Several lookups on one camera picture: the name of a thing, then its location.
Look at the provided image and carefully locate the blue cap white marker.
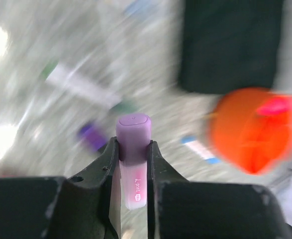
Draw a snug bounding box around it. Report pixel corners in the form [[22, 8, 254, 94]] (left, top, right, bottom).
[[181, 135, 221, 164]]

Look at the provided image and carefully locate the black folded cloth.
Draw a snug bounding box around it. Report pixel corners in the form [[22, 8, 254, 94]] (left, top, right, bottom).
[[177, 0, 284, 94]]

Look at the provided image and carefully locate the green cap white marker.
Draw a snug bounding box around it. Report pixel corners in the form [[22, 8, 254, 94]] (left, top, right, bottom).
[[40, 61, 138, 114]]

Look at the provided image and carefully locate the orange round pen holder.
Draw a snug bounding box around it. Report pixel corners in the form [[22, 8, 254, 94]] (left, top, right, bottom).
[[209, 88, 292, 175]]

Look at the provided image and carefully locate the light pink highlighter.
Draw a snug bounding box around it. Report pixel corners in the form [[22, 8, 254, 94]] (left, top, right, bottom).
[[116, 113, 151, 210]]

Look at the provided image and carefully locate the pink cap black highlighter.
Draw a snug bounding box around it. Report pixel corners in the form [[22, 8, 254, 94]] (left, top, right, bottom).
[[256, 96, 292, 116]]

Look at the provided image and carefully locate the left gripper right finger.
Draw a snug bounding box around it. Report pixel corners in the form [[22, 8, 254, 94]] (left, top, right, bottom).
[[147, 141, 292, 239]]

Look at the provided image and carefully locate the purple cap black highlighter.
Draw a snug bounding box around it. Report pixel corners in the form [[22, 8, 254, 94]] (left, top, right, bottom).
[[78, 121, 109, 154]]

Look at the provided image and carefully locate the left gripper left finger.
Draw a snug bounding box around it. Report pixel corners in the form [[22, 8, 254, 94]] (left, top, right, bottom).
[[46, 137, 121, 239]]

